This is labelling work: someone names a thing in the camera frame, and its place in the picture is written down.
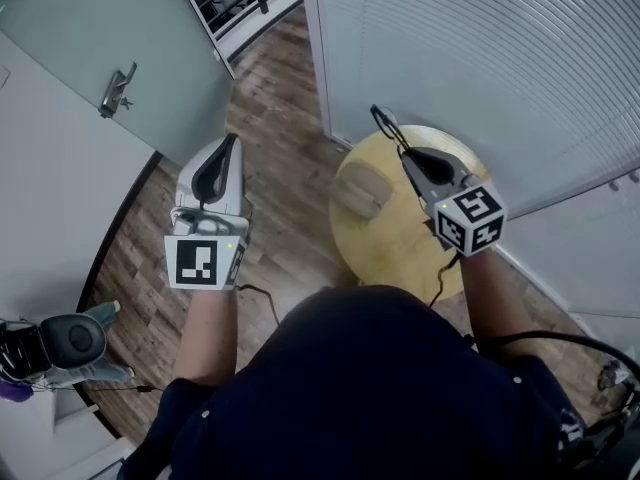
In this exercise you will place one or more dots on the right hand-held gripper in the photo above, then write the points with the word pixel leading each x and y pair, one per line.
pixel 470 218

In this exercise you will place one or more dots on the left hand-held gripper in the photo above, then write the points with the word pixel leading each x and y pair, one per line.
pixel 200 263

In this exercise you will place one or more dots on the beige glasses case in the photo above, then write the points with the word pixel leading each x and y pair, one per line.
pixel 361 192

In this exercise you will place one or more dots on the person's right forearm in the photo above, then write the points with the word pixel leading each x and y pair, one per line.
pixel 495 308

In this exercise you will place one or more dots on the person's left forearm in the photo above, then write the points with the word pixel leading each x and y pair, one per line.
pixel 207 333

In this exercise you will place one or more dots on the round wooden table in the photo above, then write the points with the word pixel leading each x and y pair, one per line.
pixel 390 248

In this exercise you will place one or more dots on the black rounded device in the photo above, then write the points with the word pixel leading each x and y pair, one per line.
pixel 72 340

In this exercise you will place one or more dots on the person's dark shirt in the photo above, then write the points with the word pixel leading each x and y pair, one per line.
pixel 360 393

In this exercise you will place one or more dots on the purple cloth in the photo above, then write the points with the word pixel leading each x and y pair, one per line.
pixel 15 393

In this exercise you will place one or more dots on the grey door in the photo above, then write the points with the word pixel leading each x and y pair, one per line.
pixel 125 33

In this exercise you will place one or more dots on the black equipment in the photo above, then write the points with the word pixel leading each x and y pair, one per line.
pixel 617 433

